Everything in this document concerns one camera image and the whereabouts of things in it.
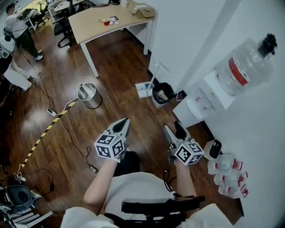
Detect person's right forearm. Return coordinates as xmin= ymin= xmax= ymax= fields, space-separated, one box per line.
xmin=173 ymin=159 xmax=198 ymax=198

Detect silver metal trash can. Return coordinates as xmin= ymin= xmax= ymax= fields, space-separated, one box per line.
xmin=77 ymin=82 xmax=103 ymax=110

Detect white box with black face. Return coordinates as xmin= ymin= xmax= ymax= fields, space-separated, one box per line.
xmin=203 ymin=138 xmax=223 ymax=160

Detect pack of clear water bottles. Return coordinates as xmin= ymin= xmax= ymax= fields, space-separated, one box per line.
xmin=207 ymin=153 xmax=249 ymax=199

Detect cardboard box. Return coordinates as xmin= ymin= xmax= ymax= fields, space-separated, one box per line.
xmin=130 ymin=6 xmax=156 ymax=20

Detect person's left forearm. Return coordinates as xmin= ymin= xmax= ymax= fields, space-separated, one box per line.
xmin=83 ymin=158 xmax=119 ymax=216

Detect black looped cable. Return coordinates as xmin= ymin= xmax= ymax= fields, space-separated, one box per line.
xmin=21 ymin=168 xmax=55 ymax=197

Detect black chest harness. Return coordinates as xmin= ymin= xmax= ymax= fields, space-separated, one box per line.
xmin=104 ymin=195 xmax=206 ymax=228

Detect wooden desk with white legs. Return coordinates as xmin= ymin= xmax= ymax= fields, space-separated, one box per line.
xmin=68 ymin=0 xmax=157 ymax=78

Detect person's white shirt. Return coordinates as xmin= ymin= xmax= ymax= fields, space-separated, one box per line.
xmin=60 ymin=171 xmax=235 ymax=228

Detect black jug pump cap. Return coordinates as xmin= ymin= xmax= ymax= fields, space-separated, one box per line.
xmin=257 ymin=33 xmax=278 ymax=59

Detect black harness cable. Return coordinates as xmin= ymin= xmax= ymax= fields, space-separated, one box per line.
xmin=163 ymin=170 xmax=178 ymax=193

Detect person's black trousers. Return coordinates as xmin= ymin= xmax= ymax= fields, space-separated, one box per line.
xmin=113 ymin=151 xmax=141 ymax=178

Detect black floor cable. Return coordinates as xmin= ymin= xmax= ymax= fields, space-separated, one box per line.
xmin=57 ymin=115 xmax=93 ymax=167

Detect white background desk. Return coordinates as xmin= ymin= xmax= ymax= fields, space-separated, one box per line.
xmin=47 ymin=0 xmax=90 ymax=24

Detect yellow black hazard tape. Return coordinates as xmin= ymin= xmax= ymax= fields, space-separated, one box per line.
xmin=20 ymin=101 xmax=77 ymax=168

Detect black bin with bag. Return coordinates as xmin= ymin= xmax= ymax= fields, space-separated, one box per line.
xmin=151 ymin=82 xmax=175 ymax=109

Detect red and white small items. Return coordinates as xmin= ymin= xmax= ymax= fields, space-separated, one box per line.
xmin=96 ymin=16 xmax=120 ymax=27

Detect black panel with white edge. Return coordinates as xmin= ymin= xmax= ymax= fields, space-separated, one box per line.
xmin=176 ymin=90 xmax=187 ymax=102

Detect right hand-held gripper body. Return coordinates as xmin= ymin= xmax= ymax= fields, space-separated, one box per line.
xmin=163 ymin=121 xmax=204 ymax=166

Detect black office chair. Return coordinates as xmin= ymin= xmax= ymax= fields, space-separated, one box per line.
xmin=53 ymin=12 xmax=74 ymax=49
xmin=30 ymin=10 xmax=50 ymax=29

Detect white dustpan with long handle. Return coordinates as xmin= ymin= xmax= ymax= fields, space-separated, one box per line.
xmin=134 ymin=62 xmax=171 ymax=99

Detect grey and black chair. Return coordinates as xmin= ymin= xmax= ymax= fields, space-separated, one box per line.
xmin=0 ymin=184 xmax=54 ymax=228

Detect white cable bundle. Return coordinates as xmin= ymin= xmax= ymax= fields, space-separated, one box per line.
xmin=13 ymin=164 xmax=27 ymax=183

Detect clear large water jug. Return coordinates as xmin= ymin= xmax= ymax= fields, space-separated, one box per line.
xmin=216 ymin=37 xmax=275 ymax=96

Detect white water dispenser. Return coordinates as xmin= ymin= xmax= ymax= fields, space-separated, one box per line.
xmin=173 ymin=70 xmax=236 ymax=128

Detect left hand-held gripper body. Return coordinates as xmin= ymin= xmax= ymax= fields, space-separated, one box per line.
xmin=94 ymin=118 xmax=131 ymax=160

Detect black thin cable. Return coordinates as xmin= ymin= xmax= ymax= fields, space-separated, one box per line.
xmin=13 ymin=48 xmax=56 ymax=110

